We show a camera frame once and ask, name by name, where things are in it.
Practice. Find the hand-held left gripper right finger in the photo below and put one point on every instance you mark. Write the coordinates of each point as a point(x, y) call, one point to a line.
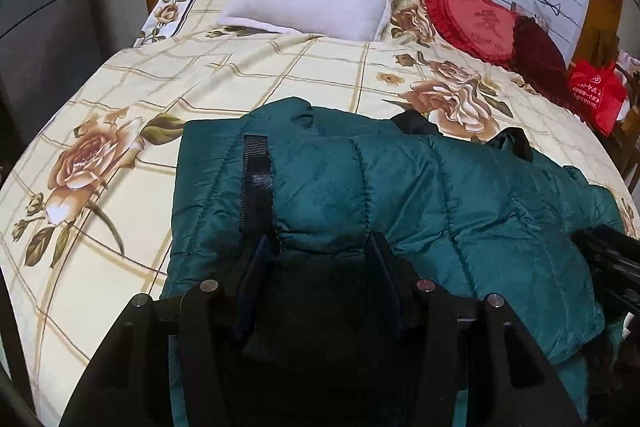
point(386, 284)

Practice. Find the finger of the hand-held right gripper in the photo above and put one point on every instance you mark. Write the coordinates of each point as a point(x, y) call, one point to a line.
point(607, 241)
point(620, 282)

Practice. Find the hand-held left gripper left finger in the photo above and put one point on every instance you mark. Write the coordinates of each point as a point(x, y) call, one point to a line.
point(252, 279)

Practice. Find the green down jacket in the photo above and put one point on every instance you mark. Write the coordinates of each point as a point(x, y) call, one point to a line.
point(400, 187)

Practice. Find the red shopping bag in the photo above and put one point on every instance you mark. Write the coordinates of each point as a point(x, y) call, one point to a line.
point(595, 97)

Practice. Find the dark red velvet pillow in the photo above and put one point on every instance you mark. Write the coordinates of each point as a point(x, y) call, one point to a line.
point(537, 57)

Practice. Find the floral checked bedsheet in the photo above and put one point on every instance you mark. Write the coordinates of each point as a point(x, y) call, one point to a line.
point(200, 72)

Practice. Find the red heart-shaped pillow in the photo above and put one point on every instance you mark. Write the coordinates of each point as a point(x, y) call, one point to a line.
point(475, 24)

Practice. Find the grey refrigerator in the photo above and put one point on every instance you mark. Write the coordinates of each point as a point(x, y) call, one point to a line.
point(50, 7)

